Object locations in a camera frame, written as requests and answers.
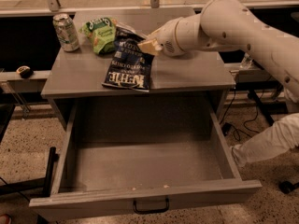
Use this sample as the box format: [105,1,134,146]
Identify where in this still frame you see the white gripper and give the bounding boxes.
[137,18,184,57]

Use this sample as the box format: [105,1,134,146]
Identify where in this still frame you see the blue Kettle chip bag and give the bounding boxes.
[102,25,154,91]

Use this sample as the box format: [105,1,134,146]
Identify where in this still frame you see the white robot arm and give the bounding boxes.
[138,0,299,98]

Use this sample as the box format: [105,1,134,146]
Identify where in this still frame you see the green chip bag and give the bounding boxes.
[79,17,117,54]

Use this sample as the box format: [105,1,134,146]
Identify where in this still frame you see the grey cabinet counter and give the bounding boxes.
[40,7,236,131]

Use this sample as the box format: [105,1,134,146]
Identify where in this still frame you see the open grey top drawer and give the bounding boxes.
[30,97,261,221]

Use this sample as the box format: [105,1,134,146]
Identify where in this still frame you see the silver soda can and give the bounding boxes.
[53,13,79,52]

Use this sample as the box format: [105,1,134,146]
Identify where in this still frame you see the clear water bottle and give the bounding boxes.
[240,53,253,69]

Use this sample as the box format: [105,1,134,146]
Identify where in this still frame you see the black tape measure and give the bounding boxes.
[16,65,34,78]

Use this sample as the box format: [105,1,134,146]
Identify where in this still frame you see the black caster wheel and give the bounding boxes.
[278,181,299,194]

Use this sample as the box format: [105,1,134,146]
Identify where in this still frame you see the black floor cables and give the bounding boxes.
[219,89,263,142]

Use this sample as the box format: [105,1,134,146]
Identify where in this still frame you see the black drawer handle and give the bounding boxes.
[133,198,170,215]

